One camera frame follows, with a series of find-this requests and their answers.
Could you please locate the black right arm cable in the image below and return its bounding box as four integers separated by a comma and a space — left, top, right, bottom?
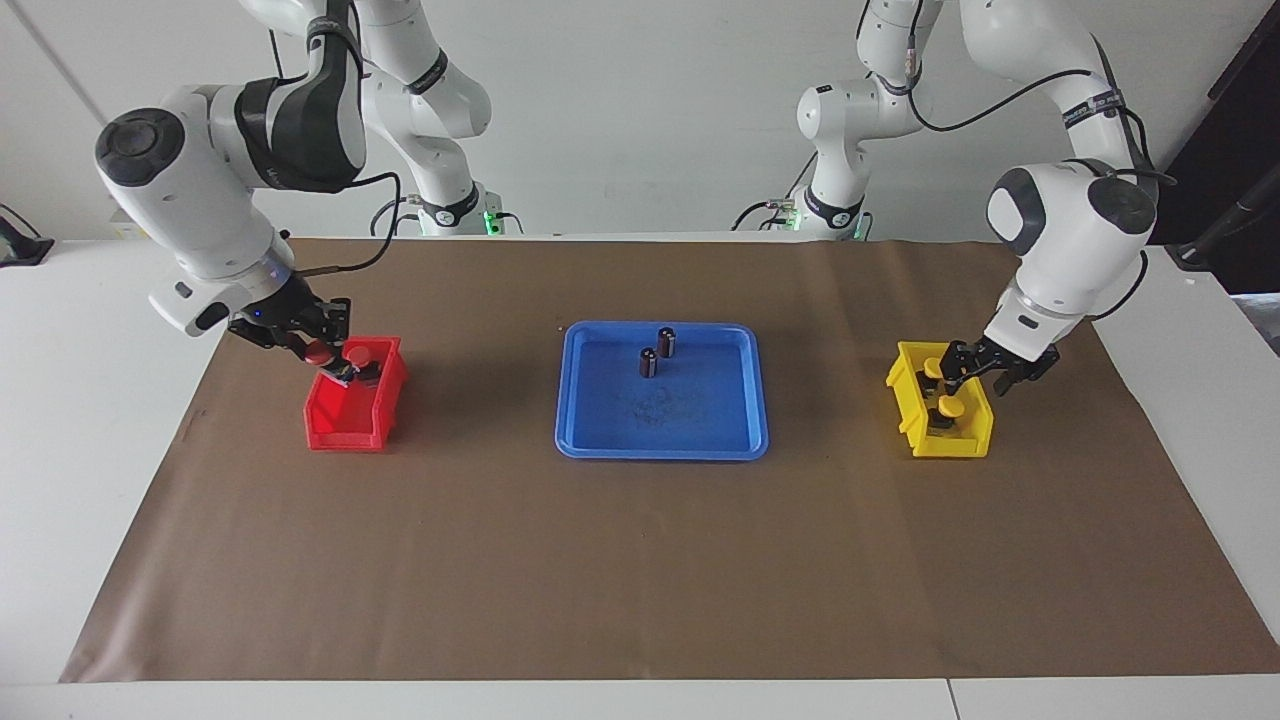
268, 30, 403, 276

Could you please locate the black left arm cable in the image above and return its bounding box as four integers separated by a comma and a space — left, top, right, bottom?
900, 0, 1178, 323

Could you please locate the blue plastic tray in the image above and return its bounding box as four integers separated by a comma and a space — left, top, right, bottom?
555, 320, 770, 462

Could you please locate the yellow plastic bin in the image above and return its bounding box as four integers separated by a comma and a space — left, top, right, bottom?
885, 341, 995, 460

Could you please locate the red plastic bin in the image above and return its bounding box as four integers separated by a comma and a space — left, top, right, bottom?
303, 335, 410, 453

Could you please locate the black base cable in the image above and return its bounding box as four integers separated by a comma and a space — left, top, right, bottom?
369, 195, 421, 238
732, 155, 816, 232

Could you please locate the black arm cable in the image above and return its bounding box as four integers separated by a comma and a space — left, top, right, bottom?
900, 0, 1178, 323
268, 30, 403, 276

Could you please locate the brown paper table mat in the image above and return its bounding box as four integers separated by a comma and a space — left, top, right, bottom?
58, 237, 1280, 684

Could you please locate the black device with cable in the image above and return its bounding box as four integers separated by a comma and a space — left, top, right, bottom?
0, 205, 54, 268

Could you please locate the white wall socket box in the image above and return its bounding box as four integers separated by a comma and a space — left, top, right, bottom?
108, 200, 153, 241

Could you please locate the black stand bar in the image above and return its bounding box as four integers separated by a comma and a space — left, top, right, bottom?
1165, 170, 1280, 273

